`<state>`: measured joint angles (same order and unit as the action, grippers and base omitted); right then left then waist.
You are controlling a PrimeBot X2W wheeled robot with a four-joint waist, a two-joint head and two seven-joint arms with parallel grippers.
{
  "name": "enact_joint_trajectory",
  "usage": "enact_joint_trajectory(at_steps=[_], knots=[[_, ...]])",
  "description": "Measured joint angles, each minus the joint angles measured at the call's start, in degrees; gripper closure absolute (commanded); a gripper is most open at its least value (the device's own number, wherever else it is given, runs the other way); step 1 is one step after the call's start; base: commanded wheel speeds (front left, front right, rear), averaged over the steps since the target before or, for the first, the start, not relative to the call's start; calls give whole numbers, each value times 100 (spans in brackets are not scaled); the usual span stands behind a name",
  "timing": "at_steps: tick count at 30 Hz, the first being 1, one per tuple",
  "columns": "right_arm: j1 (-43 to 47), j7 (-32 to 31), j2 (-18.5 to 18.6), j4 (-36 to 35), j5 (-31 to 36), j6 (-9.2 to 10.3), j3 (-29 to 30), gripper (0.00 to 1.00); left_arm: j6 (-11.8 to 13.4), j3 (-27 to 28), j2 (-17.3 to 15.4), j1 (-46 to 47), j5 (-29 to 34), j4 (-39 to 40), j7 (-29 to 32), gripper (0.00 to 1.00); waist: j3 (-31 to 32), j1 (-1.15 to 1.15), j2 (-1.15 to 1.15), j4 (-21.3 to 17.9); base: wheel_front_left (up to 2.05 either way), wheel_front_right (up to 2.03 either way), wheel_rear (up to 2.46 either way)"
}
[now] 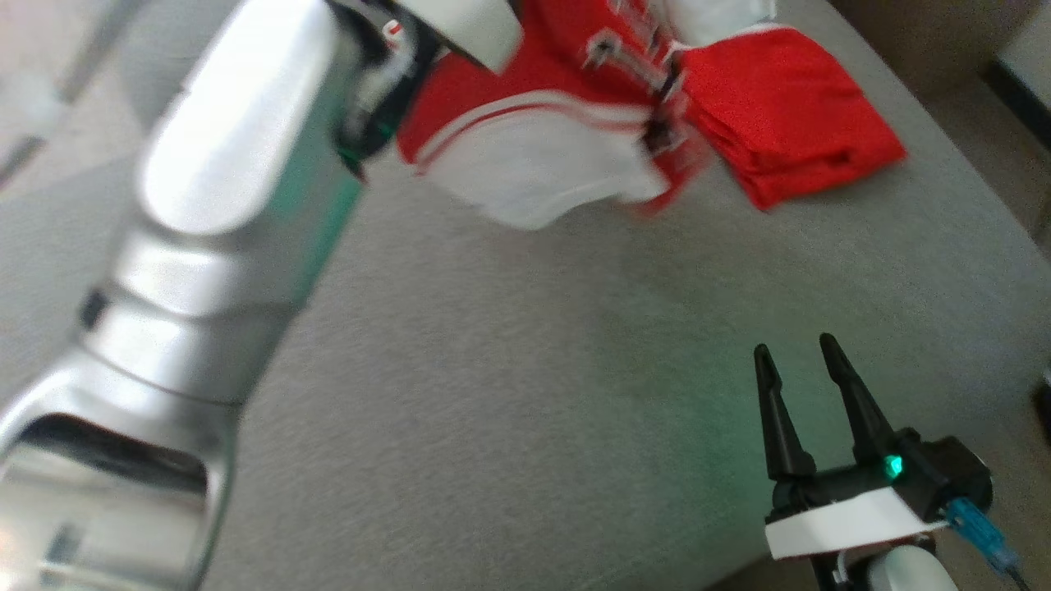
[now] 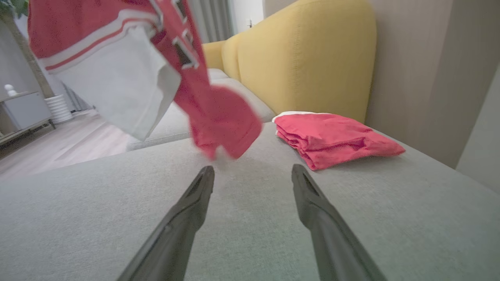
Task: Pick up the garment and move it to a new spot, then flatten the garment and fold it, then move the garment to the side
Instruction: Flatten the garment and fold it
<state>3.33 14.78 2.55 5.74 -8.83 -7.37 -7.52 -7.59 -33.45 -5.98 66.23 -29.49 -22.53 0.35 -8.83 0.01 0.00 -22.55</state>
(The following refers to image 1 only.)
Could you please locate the red white printed jersey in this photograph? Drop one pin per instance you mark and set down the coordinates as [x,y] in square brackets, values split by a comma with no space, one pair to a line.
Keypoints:
[542,156]

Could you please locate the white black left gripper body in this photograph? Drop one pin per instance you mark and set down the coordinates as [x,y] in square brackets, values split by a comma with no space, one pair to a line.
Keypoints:
[476,29]

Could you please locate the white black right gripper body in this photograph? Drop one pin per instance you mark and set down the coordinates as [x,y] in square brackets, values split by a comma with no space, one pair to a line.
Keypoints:
[837,521]

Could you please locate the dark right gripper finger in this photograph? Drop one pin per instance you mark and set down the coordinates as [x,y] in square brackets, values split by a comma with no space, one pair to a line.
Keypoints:
[780,427]
[866,419]

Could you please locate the red shorts with white stripe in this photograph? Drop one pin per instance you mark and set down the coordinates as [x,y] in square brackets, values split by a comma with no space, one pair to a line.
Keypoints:
[788,107]

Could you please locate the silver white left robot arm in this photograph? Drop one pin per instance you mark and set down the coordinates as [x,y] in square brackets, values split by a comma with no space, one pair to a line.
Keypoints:
[222,205]

